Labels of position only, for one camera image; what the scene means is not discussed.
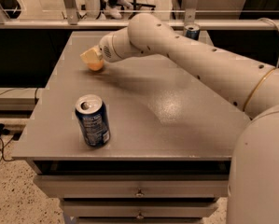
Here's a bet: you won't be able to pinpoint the upper drawer knob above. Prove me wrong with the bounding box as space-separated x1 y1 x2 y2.
135 189 145 198

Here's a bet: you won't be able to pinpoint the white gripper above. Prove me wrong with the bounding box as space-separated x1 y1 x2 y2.
80 35 121 63

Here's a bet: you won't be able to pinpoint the blue pepsi can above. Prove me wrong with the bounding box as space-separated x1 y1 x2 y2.
75 94 110 147

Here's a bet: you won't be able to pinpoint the grey drawer cabinet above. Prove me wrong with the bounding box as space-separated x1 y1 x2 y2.
13 32 249 224

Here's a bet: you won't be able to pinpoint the orange fruit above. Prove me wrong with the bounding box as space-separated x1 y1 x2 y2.
87 61 104 72

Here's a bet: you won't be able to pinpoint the lower drawer knob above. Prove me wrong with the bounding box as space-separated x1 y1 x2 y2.
136 212 145 219

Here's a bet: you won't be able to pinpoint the drawer knob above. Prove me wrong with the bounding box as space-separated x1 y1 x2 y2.
135 189 145 198
136 212 145 219

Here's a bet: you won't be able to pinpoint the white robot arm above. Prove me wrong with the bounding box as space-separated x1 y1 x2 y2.
81 13 279 224

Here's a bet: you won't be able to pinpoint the metal railing bar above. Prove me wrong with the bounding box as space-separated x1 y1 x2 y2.
0 19 279 30

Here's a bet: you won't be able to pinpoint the person's white shoes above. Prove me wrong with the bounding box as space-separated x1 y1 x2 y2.
106 0 133 20

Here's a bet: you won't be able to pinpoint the white cylindrical post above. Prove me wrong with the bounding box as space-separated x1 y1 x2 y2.
85 0 105 20

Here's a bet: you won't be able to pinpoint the red bull can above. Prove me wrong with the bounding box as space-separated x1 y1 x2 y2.
185 23 200 40

